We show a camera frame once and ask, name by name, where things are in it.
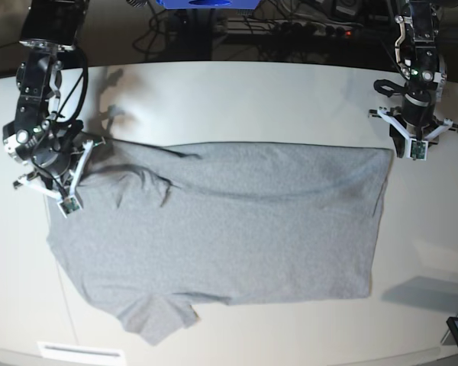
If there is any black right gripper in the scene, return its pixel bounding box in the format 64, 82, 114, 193
26, 140, 84, 187

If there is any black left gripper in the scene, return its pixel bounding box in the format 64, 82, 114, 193
399, 91, 435, 132

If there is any grey T-shirt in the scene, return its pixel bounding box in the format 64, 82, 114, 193
47, 141, 392, 345

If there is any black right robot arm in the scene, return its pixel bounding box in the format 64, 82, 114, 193
3, 1, 446, 196

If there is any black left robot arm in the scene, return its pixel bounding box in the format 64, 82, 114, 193
386, 1, 447, 137

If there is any black power strip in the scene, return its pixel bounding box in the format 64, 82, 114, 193
276, 21, 356, 39

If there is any white paper strip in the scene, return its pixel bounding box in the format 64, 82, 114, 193
37, 341, 125, 363

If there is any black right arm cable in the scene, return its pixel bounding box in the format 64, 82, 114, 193
373, 78, 408, 98

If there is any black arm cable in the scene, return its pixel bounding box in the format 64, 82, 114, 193
53, 49, 91, 127
373, 78, 408, 98

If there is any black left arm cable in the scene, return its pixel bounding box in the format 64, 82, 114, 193
53, 49, 91, 127

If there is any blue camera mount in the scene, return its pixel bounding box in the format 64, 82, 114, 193
156, 0, 260, 10

